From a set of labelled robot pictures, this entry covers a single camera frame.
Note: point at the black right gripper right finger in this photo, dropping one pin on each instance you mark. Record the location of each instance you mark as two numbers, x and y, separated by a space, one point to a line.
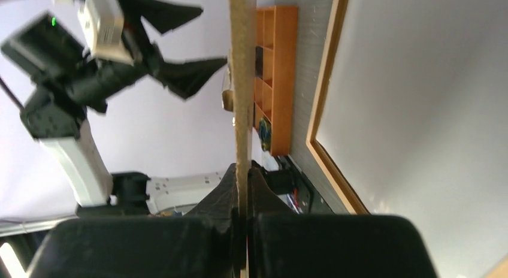
282 243

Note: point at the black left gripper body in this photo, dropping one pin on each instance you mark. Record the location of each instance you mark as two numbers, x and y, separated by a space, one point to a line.
67 78

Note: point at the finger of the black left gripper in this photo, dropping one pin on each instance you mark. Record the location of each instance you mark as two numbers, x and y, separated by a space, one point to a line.
162 15
186 79

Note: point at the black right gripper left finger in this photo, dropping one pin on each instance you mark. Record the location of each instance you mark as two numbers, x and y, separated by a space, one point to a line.
198 244

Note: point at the orange wooden picture frame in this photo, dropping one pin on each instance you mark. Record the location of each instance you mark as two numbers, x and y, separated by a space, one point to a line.
325 89

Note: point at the brown backing board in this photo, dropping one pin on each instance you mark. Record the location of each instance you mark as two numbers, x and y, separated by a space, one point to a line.
242 58

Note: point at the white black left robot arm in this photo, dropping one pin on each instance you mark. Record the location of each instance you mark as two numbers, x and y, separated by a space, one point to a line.
69 139

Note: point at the black tape roll upper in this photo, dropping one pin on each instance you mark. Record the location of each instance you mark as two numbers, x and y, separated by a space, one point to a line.
259 62

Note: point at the orange compartment tray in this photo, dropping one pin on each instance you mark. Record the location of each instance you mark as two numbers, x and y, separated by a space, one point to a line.
276 33

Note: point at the dark striped tape roll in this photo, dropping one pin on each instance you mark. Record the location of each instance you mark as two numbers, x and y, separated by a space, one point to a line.
264 134

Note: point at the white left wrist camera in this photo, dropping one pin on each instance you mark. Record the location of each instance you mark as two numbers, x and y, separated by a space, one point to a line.
102 23

